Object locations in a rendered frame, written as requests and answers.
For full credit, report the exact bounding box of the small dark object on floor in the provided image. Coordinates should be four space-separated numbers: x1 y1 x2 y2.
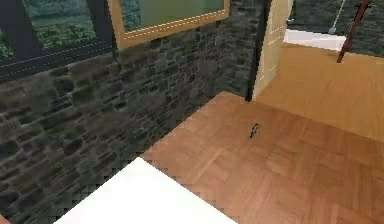
249 122 260 139

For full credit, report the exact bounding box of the white bed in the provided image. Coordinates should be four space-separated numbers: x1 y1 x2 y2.
283 28 348 52

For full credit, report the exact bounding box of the grey hanging lamp cord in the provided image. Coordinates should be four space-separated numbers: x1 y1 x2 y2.
328 0 346 35

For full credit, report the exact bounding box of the dark red wooden pole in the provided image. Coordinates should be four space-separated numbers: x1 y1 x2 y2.
336 0 372 64

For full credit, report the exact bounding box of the pale wooden room door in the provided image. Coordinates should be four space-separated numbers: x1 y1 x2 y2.
251 0 295 102

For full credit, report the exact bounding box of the dark framed window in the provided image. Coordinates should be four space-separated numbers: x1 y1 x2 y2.
0 0 116 83

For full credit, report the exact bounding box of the white table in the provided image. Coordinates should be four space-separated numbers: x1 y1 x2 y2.
52 156 238 224

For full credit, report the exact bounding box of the wood framed picture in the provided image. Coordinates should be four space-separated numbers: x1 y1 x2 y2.
107 0 232 50

